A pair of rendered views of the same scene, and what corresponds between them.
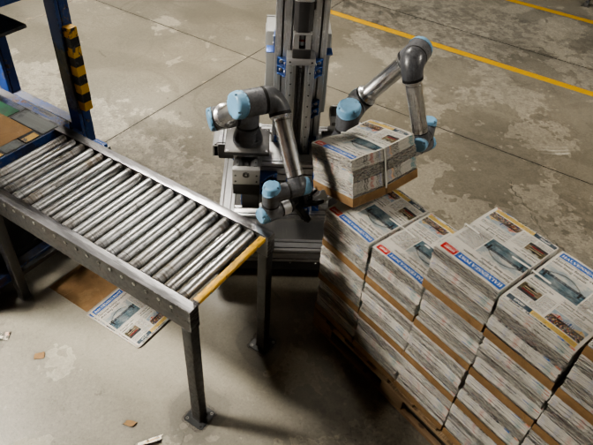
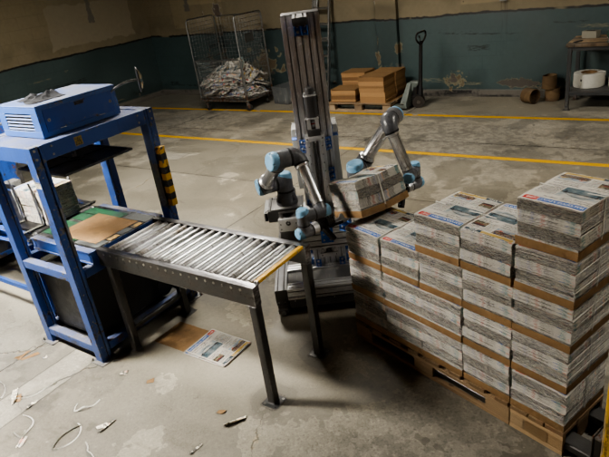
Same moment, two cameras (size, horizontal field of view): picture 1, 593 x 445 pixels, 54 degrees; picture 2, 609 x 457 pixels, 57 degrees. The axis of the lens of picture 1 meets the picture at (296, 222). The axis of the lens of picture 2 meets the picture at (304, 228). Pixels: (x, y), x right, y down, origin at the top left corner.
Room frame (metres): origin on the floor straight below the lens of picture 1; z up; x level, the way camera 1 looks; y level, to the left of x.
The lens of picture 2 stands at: (-1.18, -0.26, 2.29)
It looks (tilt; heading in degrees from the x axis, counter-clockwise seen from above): 25 degrees down; 7
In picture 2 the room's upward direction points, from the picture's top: 8 degrees counter-clockwise
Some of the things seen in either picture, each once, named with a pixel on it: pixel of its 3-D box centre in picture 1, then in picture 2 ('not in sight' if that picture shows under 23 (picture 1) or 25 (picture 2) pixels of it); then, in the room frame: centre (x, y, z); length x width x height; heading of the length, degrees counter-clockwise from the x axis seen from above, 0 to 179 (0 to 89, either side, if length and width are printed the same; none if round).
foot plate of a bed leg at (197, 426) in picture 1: (199, 415); (274, 401); (1.38, 0.38, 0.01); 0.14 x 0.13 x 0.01; 150
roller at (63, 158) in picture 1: (46, 169); (149, 238); (2.16, 1.20, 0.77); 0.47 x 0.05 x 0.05; 150
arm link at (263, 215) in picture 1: (269, 212); (304, 231); (1.89, 0.12, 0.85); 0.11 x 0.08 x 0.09; 129
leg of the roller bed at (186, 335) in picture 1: (195, 374); (265, 354); (1.38, 0.38, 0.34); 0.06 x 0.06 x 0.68; 60
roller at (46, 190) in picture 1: (64, 179); (162, 242); (2.09, 1.09, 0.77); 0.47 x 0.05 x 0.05; 150
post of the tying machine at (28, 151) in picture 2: not in sight; (71, 262); (1.91, 1.65, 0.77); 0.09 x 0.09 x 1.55; 60
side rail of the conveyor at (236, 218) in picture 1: (156, 185); (225, 238); (2.14, 0.68, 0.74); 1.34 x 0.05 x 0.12; 60
